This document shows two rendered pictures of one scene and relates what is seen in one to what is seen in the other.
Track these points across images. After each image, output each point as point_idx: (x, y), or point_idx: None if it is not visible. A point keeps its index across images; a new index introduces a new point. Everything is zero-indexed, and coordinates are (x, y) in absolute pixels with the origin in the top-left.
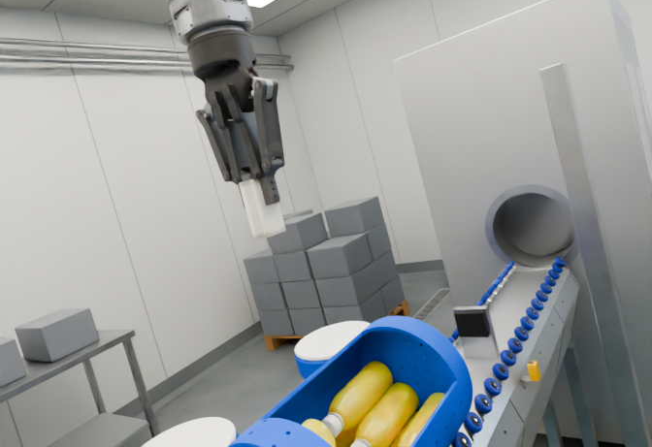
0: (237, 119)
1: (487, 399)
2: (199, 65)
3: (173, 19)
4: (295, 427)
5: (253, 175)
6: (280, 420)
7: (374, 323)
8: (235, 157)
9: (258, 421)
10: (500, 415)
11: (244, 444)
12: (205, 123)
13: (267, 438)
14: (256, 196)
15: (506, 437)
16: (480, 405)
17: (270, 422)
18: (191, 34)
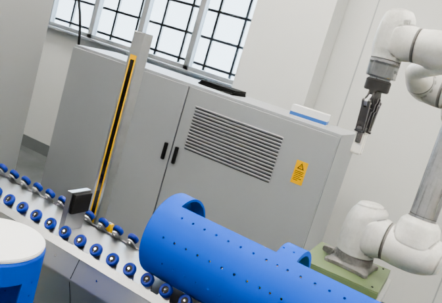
0: (375, 112)
1: None
2: (388, 92)
3: (393, 72)
4: (291, 243)
5: (370, 133)
6: (287, 243)
7: (178, 199)
8: (368, 123)
9: (278, 250)
10: None
11: (302, 255)
12: (369, 106)
13: (301, 249)
14: (366, 139)
15: None
16: None
17: (287, 246)
18: (391, 80)
